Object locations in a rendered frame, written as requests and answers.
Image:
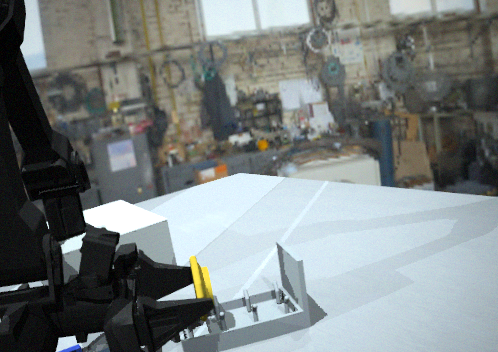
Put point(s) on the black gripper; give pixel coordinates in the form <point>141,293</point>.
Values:
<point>127,325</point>

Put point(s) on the yellow plate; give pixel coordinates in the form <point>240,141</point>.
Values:
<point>201,280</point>

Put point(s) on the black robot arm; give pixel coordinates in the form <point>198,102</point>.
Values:
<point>29,250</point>

